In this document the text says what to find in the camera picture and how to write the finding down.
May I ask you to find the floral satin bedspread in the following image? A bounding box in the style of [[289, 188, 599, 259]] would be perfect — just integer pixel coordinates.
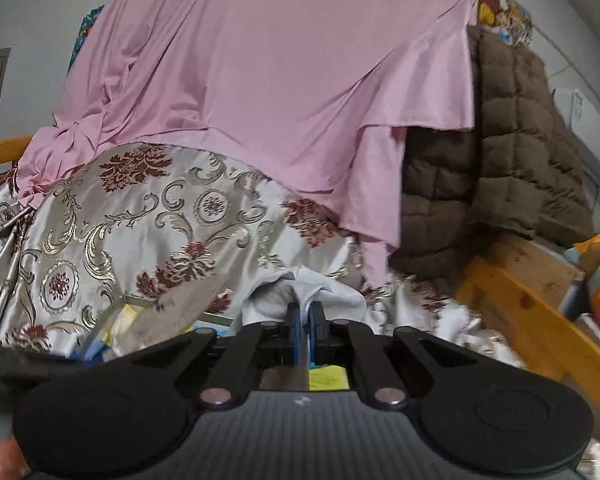
[[0, 142, 527, 363]]

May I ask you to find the brown quilted jacket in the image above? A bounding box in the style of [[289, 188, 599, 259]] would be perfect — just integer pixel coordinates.
[[389, 25, 597, 282]]

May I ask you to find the person's left hand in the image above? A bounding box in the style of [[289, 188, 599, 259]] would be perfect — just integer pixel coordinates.
[[0, 437, 29, 480]]

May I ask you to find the white air conditioner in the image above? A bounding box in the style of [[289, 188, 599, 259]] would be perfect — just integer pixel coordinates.
[[552, 85, 600, 197]]

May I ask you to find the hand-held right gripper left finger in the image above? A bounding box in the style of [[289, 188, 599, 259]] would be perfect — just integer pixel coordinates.
[[80, 302, 303, 408]]

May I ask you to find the white board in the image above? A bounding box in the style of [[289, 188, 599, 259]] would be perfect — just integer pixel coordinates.
[[574, 310, 600, 343]]

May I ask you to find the pink bed sheet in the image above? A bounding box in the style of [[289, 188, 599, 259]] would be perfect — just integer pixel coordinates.
[[17, 0, 482, 287]]

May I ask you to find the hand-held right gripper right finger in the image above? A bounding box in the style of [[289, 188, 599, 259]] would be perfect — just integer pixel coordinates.
[[307, 304, 527, 409]]

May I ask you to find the metal tray with frog painting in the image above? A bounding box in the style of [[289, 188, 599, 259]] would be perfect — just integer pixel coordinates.
[[77, 302, 352, 392]]

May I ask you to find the colourful wall poster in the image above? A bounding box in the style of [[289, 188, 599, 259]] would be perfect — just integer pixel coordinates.
[[474, 0, 537, 47]]

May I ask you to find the teal wall poster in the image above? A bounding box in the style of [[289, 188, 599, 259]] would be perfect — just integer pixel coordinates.
[[67, 5, 106, 74]]

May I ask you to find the white cloth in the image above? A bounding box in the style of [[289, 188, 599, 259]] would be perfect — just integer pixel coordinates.
[[240, 266, 369, 342]]

